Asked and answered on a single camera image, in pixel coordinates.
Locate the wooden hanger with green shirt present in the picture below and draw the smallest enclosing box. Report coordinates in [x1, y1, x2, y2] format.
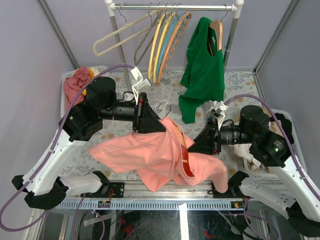
[152, 116, 196, 184]

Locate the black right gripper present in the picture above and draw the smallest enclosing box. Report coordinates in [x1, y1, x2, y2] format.
[187, 116, 256, 155]

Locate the salmon pink t shirt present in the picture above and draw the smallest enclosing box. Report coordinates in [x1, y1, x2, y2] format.
[89, 132, 228, 193]

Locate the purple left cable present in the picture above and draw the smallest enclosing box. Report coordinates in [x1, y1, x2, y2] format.
[0, 64, 136, 240]

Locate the blue plastic hanger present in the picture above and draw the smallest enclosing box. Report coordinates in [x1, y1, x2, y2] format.
[156, 13, 184, 81]

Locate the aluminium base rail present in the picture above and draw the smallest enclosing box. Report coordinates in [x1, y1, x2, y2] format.
[34, 178, 308, 211]

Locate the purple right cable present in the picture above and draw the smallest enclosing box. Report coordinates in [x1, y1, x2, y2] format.
[223, 93, 320, 240]

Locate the floral table cloth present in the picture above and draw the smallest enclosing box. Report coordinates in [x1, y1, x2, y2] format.
[60, 71, 258, 180]

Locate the yellow hanger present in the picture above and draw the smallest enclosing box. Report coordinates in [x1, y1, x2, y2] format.
[148, 12, 169, 83]
[149, 11, 175, 83]

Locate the beige garment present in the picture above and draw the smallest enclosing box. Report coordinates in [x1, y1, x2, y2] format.
[247, 113, 284, 173]

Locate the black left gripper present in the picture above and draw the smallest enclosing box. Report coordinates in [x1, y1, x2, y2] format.
[99, 91, 167, 132]

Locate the purple cable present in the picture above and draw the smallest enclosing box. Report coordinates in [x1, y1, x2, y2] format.
[0, 64, 136, 240]
[223, 93, 320, 240]

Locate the metal clothes rack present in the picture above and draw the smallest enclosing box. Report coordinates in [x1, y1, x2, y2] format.
[104, 0, 245, 87]

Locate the white right laundry basket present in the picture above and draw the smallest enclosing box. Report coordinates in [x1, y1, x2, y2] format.
[243, 108, 308, 180]

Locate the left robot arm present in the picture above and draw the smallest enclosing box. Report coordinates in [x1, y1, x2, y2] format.
[12, 76, 166, 210]

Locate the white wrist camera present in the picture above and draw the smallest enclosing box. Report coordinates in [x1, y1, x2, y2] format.
[130, 66, 151, 104]
[205, 100, 228, 130]

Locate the green t shirt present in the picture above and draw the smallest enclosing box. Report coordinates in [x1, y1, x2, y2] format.
[178, 17, 225, 124]

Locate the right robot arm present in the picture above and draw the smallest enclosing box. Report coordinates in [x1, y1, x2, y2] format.
[188, 105, 320, 238]

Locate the dusty rose garment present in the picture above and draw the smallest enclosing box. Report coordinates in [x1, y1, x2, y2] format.
[63, 67, 94, 108]

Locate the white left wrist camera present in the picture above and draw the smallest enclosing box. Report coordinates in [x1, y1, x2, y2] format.
[130, 66, 151, 104]

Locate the cream plastic hanger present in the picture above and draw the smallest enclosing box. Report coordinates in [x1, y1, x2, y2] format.
[92, 3, 160, 57]

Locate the right wooden hanger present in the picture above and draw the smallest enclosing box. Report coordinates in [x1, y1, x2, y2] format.
[209, 4, 228, 51]

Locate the grey plastic hanger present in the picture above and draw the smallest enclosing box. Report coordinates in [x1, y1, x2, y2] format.
[133, 2, 167, 67]

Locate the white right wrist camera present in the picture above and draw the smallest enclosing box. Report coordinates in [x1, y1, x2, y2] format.
[205, 100, 228, 130]

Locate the white garment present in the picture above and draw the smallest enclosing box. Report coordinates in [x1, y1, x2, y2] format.
[233, 143, 261, 173]

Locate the black garment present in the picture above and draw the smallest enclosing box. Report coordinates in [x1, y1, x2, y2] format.
[275, 113, 295, 145]

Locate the cream garment in left basket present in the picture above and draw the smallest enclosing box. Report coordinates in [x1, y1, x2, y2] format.
[89, 67, 100, 79]

